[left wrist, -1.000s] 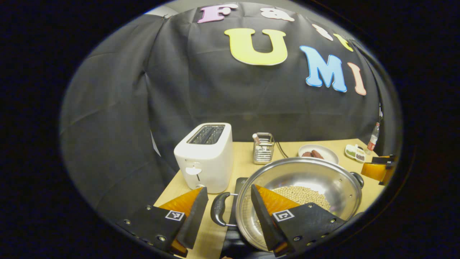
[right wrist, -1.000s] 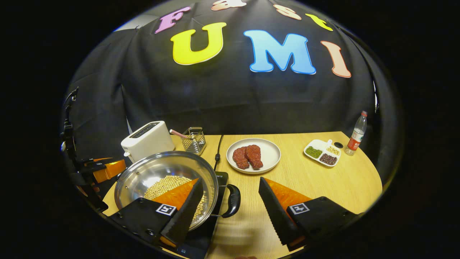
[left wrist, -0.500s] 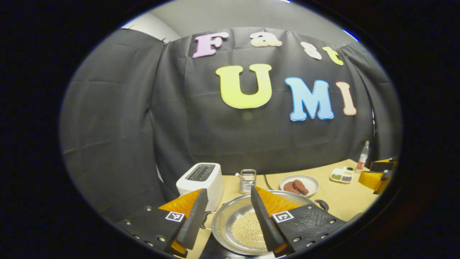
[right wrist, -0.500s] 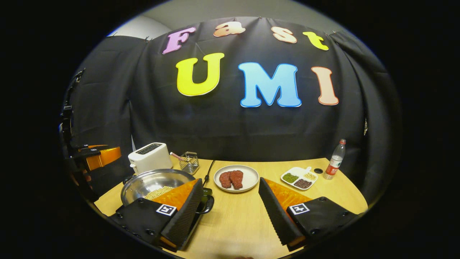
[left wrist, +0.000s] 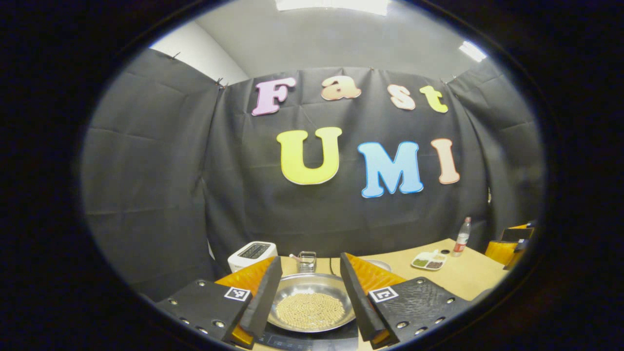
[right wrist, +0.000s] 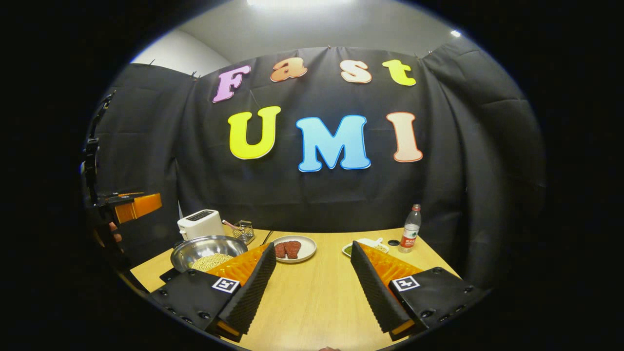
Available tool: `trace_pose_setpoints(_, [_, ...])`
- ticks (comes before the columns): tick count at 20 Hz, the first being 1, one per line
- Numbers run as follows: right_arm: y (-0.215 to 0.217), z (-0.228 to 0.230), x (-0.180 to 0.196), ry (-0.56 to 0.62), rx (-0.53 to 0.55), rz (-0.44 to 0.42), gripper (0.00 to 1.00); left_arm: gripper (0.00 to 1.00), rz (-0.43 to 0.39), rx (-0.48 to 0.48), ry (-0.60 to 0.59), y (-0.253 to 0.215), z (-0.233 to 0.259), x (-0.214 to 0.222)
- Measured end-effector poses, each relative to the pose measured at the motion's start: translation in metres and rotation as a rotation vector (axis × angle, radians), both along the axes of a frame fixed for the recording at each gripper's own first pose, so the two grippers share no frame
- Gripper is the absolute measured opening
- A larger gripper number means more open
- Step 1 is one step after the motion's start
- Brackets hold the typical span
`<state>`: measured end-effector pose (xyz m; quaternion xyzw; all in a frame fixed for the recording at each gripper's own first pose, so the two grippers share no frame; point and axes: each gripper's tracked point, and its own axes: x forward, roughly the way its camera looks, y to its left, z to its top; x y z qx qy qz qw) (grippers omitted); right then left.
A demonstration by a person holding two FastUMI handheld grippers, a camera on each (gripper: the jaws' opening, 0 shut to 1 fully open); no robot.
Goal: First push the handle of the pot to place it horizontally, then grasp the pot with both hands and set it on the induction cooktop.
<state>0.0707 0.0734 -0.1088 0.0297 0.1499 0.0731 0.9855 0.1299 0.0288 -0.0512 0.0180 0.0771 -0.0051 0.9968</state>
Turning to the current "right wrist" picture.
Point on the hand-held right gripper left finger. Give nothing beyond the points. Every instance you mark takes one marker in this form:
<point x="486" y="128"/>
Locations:
<point x="253" y="287"/>

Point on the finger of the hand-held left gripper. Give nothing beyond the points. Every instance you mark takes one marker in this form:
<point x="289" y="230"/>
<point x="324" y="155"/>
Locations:
<point x="141" y="205"/>

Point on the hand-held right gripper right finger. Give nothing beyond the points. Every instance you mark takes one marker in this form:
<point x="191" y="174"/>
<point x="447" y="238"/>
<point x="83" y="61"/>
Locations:
<point x="373" y="292"/>

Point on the stainless steel pot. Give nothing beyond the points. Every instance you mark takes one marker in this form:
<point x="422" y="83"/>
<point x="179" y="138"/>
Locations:
<point x="204" y="245"/>

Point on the black induction cooktop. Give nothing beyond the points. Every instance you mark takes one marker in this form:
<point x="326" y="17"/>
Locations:
<point x="170" y="275"/>

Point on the red meat patty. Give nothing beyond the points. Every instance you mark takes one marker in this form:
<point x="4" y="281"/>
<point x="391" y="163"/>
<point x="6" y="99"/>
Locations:
<point x="293" y="249"/>
<point x="280" y="250"/>

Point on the pile of soybeans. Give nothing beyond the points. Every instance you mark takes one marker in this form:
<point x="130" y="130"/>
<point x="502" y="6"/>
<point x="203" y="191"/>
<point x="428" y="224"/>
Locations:
<point x="209" y="262"/>

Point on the white divided dish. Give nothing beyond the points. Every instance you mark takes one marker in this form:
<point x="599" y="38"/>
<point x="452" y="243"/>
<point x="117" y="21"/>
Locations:
<point x="365" y="241"/>

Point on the white toaster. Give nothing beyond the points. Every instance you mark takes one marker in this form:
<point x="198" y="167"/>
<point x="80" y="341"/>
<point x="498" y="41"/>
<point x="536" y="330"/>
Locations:
<point x="200" y="225"/>

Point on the white round plate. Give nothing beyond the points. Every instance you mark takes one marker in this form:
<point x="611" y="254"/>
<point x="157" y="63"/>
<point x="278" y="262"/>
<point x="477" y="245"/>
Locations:
<point x="308" y="248"/>

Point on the pink straw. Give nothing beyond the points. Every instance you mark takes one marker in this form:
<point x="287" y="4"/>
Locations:
<point x="229" y="224"/>

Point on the clear plastic water bottle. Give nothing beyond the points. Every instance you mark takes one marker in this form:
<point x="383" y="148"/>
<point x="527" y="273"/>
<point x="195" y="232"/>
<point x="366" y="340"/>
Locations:
<point x="410" y="234"/>

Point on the large ceiling light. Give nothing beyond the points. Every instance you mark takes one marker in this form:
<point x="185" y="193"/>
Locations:
<point x="297" y="2"/>

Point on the small ceiling spotlight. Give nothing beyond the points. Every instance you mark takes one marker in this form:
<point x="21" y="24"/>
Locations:
<point x="455" y="33"/>

